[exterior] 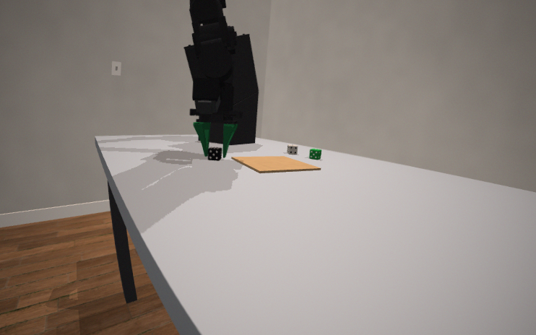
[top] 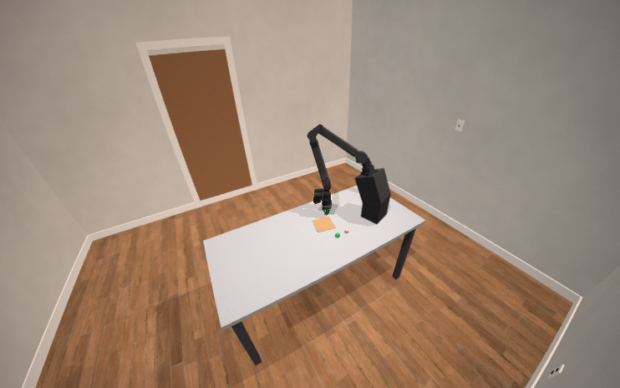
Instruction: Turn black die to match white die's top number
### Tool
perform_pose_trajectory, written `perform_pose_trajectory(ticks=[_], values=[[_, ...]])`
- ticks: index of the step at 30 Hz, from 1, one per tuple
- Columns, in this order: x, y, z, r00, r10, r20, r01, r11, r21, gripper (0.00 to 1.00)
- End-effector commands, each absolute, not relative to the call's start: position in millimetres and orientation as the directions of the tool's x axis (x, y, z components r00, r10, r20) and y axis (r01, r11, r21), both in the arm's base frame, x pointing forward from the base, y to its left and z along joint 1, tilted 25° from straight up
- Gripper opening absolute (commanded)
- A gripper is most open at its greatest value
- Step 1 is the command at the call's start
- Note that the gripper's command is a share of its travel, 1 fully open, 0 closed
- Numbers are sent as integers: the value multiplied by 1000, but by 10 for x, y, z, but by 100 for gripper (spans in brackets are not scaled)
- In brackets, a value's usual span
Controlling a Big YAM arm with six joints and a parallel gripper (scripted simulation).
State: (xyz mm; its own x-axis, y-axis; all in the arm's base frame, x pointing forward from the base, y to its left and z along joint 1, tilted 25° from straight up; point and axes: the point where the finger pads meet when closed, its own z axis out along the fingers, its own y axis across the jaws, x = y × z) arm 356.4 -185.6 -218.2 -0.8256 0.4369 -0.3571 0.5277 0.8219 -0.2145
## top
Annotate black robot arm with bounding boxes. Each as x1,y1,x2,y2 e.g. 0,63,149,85
307,124,378,206

